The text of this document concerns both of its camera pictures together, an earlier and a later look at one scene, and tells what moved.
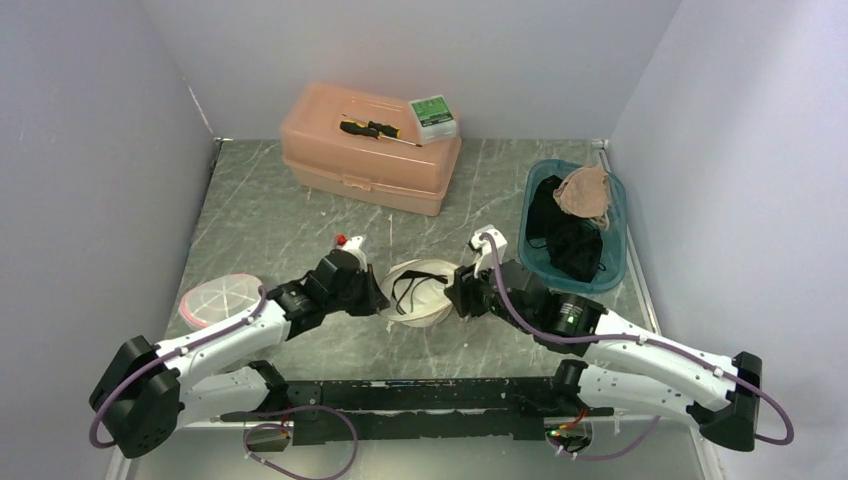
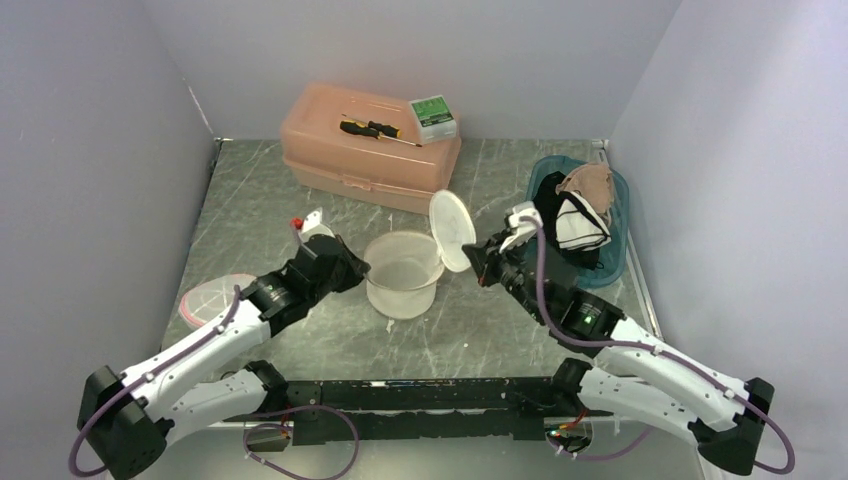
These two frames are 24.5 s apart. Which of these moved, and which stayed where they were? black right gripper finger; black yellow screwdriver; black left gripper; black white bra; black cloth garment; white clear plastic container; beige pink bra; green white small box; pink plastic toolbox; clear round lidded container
Moved: black white bra; black left gripper; white clear plastic container; black right gripper finger
Stayed: black yellow screwdriver; beige pink bra; clear round lidded container; black cloth garment; green white small box; pink plastic toolbox
